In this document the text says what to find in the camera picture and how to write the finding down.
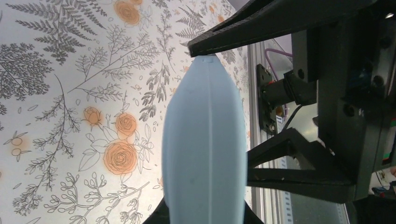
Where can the aluminium rail frame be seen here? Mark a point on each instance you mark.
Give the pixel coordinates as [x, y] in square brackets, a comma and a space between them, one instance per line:
[270, 205]

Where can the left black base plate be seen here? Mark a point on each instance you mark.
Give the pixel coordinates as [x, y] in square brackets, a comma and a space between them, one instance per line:
[266, 112]

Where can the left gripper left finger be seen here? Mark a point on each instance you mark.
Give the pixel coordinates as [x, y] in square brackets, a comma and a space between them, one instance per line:
[260, 20]

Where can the light blue cased phone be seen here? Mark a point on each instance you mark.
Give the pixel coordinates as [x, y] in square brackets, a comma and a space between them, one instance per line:
[204, 159]

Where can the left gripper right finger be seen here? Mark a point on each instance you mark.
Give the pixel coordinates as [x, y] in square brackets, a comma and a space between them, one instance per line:
[320, 176]

